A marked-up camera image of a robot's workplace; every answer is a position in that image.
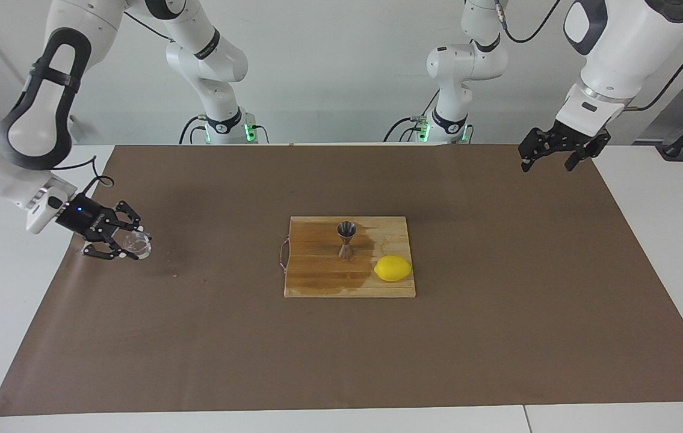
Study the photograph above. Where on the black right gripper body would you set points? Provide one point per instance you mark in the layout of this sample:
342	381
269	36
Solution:
88	218

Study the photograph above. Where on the brown table mat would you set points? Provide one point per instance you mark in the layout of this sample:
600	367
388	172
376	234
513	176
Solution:
497	337

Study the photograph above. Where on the small clear glass cup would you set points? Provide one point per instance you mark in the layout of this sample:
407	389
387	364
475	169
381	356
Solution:
138	245

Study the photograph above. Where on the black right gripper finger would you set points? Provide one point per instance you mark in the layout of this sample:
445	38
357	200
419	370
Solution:
129	216
103	249

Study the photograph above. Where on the yellow lemon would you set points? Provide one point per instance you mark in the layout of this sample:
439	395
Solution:
393	269

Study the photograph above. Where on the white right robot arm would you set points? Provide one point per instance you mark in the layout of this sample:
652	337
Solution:
34	126

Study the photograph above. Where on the wooden cutting board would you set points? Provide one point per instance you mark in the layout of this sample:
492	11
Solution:
317	276

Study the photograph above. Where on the steel double jigger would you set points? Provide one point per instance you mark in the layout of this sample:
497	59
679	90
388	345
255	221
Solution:
346	228

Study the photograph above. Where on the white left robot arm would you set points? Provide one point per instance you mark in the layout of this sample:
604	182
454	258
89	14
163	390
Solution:
618	42

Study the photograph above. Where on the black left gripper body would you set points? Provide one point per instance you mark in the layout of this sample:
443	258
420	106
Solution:
576	139

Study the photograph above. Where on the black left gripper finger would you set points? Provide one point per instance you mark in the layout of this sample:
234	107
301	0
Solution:
532	145
591	153

